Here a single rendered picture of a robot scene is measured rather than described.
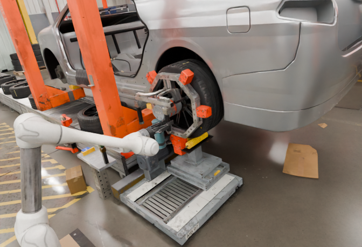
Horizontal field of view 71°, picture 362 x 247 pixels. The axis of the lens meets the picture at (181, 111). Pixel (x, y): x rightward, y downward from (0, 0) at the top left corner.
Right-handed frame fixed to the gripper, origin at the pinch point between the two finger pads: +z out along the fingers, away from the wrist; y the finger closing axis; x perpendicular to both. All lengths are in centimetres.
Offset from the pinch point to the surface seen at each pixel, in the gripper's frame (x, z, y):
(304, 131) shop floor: -83, 183, 33
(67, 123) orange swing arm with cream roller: -35, -10, -180
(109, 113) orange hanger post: 2, -14, -59
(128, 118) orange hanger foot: -11, 5, -61
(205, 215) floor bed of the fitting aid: -76, 2, 24
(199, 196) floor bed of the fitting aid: -75, 16, 6
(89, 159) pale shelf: -38, -35, -74
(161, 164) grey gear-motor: -68, 25, -50
